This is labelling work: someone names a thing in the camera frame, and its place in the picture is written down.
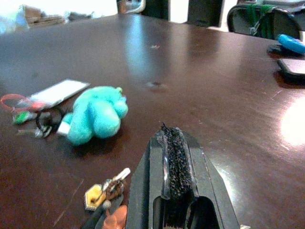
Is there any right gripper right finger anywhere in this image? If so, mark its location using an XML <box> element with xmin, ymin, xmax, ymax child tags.
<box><xmin>177</xmin><ymin>126</ymin><xmax>240</xmax><ymax>229</ymax></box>

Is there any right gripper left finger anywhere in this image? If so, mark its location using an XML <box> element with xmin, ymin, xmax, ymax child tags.
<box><xmin>125</xmin><ymin>122</ymin><xmax>180</xmax><ymax>229</ymax></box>

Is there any white card tag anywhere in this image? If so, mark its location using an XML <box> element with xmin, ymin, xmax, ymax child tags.
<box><xmin>28</xmin><ymin>79</ymin><xmax>91</xmax><ymax>107</ymax></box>

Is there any dark flat case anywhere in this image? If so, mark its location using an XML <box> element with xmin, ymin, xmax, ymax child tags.
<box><xmin>277</xmin><ymin>58</ymin><xmax>305</xmax><ymax>77</ymax></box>

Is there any green key tag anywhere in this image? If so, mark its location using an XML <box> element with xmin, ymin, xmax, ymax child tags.
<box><xmin>11</xmin><ymin>112</ymin><xmax>36</xmax><ymax>125</ymax></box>

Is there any blue rounded object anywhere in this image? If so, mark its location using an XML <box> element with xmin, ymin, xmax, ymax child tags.
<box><xmin>277</xmin><ymin>34</ymin><xmax>305</xmax><ymax>55</ymax></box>

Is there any black cabinet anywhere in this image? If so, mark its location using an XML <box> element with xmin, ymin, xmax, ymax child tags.
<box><xmin>187</xmin><ymin>0</ymin><xmax>224</xmax><ymax>27</ymax></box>
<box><xmin>142</xmin><ymin>0</ymin><xmax>169</xmax><ymax>20</ymax></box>

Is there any cardboard box clutter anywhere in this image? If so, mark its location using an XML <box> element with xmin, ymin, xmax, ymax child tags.
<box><xmin>16</xmin><ymin>4</ymin><xmax>70</xmax><ymax>27</ymax></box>

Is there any white plastic bag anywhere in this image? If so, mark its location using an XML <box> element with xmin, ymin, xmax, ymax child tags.
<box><xmin>0</xmin><ymin>9</ymin><xmax>30</xmax><ymax>34</ymax></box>

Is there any teal plush toy keychain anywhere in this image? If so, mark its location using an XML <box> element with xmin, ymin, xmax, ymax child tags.
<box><xmin>58</xmin><ymin>85</ymin><xmax>129</xmax><ymax>146</ymax></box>

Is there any black cord loop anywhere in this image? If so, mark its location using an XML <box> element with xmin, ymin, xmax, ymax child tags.
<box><xmin>35</xmin><ymin>107</ymin><xmax>64</xmax><ymax>138</ymax></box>

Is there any red cord loop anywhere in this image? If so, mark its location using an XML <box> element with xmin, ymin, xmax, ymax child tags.
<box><xmin>0</xmin><ymin>94</ymin><xmax>48</xmax><ymax>113</ymax></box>

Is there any chair with silver frame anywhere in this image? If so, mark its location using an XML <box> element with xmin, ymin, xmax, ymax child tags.
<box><xmin>116</xmin><ymin>0</ymin><xmax>147</xmax><ymax>14</ymax></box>

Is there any black chair with green strap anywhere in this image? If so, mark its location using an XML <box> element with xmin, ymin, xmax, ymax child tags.
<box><xmin>227</xmin><ymin>3</ymin><xmax>304</xmax><ymax>41</ymax></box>

